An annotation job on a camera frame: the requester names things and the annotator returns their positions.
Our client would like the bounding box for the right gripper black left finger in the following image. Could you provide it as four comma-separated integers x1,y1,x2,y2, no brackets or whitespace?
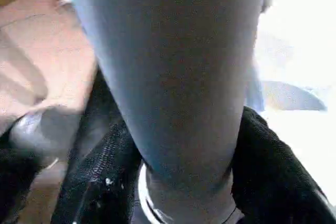
51,123,142,224

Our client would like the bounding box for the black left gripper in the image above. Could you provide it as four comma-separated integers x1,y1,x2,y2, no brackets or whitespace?
261,0,274,12

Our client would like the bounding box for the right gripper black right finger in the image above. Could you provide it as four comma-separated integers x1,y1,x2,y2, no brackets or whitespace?
230,105,336,224

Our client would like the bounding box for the white plastic table leg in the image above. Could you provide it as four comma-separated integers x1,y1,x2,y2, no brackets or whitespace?
56,0,268,224

